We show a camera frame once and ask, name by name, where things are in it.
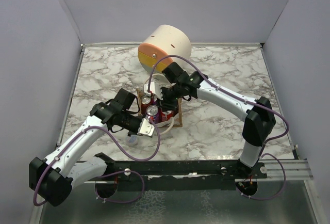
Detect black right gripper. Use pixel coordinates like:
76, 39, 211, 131
155, 84, 183, 112

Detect brown canvas bag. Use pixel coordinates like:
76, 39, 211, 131
136, 87, 183, 134

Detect purple soda can front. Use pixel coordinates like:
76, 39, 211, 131
146, 105, 160, 123

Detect red soda can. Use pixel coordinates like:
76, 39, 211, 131
160, 110, 175, 122
141, 95, 152, 113

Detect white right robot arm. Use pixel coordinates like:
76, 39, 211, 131
160, 62, 276, 178

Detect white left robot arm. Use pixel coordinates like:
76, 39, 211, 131
29, 89, 142, 206

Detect small clear plastic cup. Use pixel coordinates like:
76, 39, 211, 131
125, 135, 138, 147

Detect cream cylindrical drawer cabinet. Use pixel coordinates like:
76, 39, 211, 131
138, 24, 192, 73

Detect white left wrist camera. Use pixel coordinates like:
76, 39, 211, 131
137, 118, 155, 137

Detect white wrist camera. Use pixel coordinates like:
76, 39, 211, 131
137, 118, 155, 137
143, 82, 163, 100

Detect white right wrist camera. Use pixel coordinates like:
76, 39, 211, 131
143, 82, 163, 100

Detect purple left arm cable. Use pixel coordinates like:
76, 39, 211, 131
33, 118, 161, 206

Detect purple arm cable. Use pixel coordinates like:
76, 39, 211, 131
148, 55, 289, 201
33, 118, 161, 206

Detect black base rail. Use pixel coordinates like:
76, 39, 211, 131
95, 153, 267, 191

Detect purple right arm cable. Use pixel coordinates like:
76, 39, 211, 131
148, 55, 289, 201

